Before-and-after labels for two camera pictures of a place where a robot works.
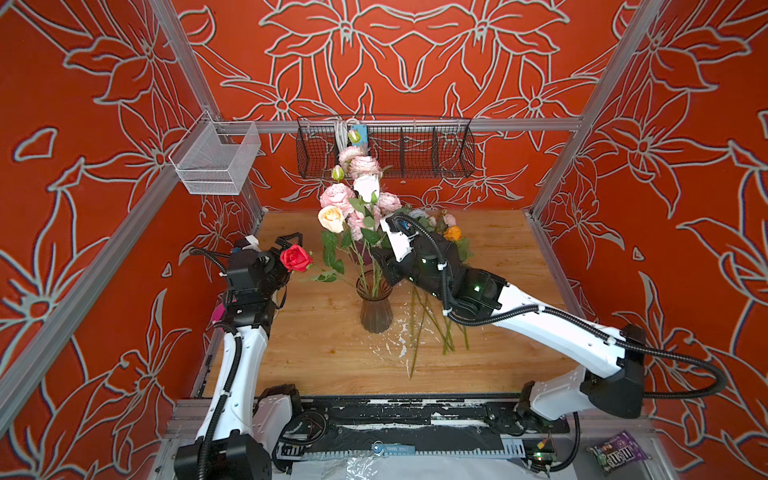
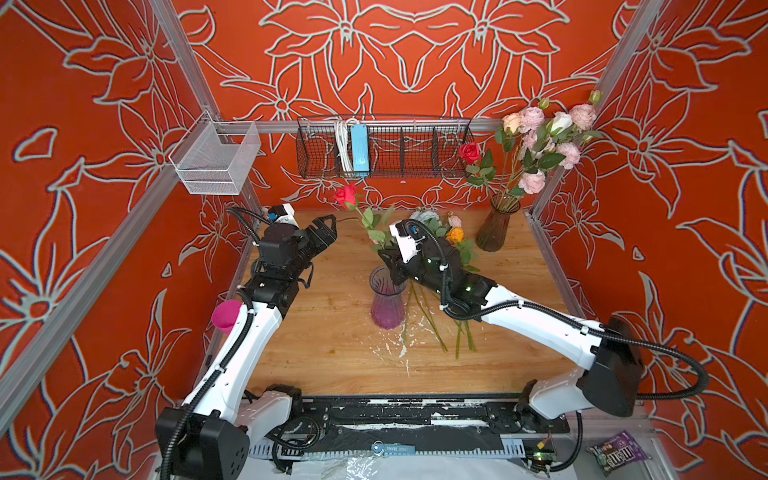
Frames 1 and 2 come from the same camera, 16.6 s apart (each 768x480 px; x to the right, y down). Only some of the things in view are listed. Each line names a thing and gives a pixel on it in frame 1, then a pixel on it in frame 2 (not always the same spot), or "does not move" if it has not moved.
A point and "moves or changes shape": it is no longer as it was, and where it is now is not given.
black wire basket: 404,147 does not move
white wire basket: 214,157 does not move
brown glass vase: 375,307 → 493,231
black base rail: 413,428 does not move
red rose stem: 298,259 moves or changes shape
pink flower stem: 358,162 → 582,117
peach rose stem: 331,218 → 512,126
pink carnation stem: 388,202 → 571,153
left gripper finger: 285,243 → 323,232
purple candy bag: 616,452 does not move
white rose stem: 366,187 → 558,123
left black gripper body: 278,264 → 313,238
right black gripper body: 389,260 does not move
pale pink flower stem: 342,195 → 532,119
